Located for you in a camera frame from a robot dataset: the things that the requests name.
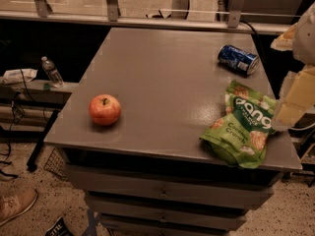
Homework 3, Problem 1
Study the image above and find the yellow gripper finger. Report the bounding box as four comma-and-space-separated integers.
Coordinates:
271, 24, 297, 51
272, 66, 315, 131

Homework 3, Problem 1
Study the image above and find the white crumpled cloth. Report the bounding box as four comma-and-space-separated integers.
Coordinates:
2, 68, 37, 85

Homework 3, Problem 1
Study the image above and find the red apple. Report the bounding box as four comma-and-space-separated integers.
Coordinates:
89, 94, 121, 126

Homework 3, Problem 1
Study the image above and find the wire mesh basket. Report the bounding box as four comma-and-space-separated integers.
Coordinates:
44, 148, 68, 182

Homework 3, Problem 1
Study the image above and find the black snack packet on floor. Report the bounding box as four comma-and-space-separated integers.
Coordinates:
45, 217, 74, 236

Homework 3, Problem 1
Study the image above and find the black cable on left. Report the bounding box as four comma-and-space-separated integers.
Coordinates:
0, 68, 50, 179

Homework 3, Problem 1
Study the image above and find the green rice chip bag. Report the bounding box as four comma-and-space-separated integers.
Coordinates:
200, 81, 276, 169

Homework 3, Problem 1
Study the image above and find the clear plastic water bottle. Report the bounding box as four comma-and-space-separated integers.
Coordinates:
41, 56, 64, 88

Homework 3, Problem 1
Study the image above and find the grey side shelf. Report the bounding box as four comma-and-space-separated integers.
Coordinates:
0, 77, 80, 110

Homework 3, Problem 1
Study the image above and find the blue soda can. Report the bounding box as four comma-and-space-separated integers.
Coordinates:
218, 45, 259, 77

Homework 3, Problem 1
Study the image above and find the tan sneaker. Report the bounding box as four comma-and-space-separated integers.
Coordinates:
0, 189, 38, 226

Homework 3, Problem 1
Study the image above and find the grey drawer cabinet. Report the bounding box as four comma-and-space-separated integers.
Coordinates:
45, 28, 301, 236

